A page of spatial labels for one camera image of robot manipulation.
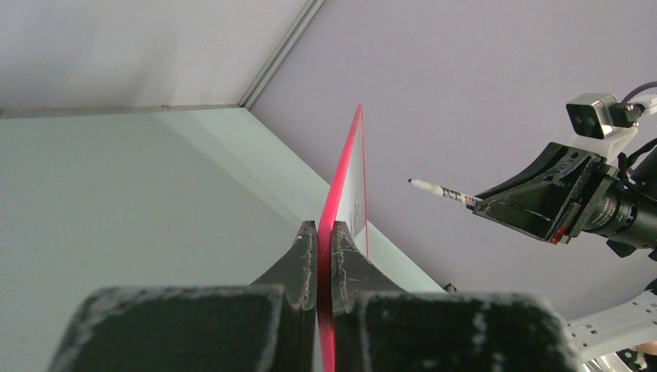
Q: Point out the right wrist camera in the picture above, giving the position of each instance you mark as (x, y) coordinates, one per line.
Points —
(604, 126)

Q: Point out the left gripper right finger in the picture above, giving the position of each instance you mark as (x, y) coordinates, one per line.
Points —
(378, 326)

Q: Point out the white whiteboard marker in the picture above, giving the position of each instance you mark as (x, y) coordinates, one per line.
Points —
(436, 189)

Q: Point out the aluminium frame profile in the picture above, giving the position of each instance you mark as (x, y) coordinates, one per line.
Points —
(295, 32)

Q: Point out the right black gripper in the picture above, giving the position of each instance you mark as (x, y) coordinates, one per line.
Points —
(544, 200)

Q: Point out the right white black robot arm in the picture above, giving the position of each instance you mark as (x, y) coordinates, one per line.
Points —
(603, 334)

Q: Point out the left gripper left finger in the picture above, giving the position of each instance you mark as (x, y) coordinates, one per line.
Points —
(268, 325)

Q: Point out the pink framed whiteboard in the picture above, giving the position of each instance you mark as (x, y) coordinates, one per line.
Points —
(345, 202)

